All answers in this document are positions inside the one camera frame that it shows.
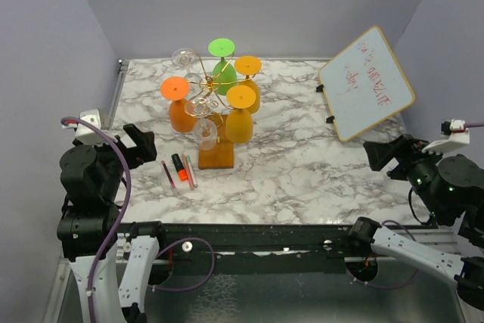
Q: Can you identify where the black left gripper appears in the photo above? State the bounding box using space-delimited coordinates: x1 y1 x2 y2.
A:
86 121 157 199

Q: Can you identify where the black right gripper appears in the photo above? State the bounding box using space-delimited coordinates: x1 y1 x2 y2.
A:
362 130 448 219

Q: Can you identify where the clear wine glass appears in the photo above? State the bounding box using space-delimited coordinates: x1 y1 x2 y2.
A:
171 48 202 85
185 96 218 151

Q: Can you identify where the orange plastic wine glass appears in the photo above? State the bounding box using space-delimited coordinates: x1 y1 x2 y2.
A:
160 76 197 133

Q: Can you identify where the green plastic wine glass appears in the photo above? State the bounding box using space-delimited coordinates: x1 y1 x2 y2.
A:
208 38 237 96

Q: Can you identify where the yellow plastic wine glass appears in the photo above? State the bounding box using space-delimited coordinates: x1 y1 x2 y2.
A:
234 55 262 114

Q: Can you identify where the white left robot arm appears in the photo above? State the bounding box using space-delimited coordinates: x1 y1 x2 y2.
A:
57 124 167 322

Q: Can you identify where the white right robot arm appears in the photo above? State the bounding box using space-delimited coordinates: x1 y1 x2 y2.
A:
347 135 483 309

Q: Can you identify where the wooden rack base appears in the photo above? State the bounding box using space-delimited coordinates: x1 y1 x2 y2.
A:
198 115 234 169

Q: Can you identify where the pink pen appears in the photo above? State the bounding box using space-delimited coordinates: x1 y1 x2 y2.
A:
161 160 177 191

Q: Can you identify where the orange highlighter marker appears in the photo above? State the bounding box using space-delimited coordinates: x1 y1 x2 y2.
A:
171 154 188 182

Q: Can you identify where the green white pen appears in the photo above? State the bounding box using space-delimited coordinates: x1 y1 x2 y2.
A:
182 154 197 190

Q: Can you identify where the yellow-framed whiteboard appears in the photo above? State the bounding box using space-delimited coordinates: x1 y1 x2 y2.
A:
318 26 416 142

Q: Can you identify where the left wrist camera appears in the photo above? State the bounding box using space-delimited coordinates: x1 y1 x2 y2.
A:
60 108 114 146

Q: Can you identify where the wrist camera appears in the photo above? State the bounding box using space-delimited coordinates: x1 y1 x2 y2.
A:
60 108 114 146
422 119 470 154

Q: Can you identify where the gold wire glass rack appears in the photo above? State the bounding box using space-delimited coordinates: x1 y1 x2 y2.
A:
188 52 232 128

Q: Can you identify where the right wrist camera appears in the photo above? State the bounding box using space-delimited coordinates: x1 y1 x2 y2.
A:
422 119 470 154

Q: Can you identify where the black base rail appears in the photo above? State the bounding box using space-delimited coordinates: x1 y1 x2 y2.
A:
150 223 371 276

